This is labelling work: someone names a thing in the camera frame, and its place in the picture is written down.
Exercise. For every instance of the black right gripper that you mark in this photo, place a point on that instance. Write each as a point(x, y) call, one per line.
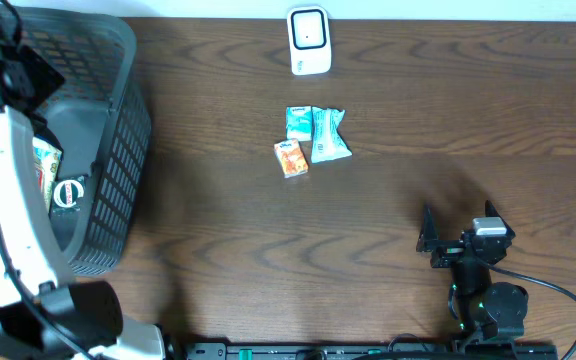
point(448, 250)

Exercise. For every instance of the mint green snack packet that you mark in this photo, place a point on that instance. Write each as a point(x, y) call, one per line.
point(327, 144)

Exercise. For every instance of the orange small snack pack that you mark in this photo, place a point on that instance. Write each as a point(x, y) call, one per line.
point(291, 158)

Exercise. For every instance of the teal small tissue pack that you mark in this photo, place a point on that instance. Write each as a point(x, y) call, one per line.
point(299, 123)

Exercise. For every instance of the dark round-label can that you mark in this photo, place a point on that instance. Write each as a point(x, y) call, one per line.
point(68, 194)

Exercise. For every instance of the orange wet wipes pack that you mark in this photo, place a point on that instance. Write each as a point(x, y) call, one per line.
point(47, 159)

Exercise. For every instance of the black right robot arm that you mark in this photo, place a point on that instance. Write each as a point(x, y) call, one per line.
point(488, 312)

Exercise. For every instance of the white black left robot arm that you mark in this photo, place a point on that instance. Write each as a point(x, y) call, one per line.
point(78, 320)

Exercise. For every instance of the dark grey plastic basket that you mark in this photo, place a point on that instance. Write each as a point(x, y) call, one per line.
point(67, 78)

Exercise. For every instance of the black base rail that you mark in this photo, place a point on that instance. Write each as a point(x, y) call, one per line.
point(400, 350)

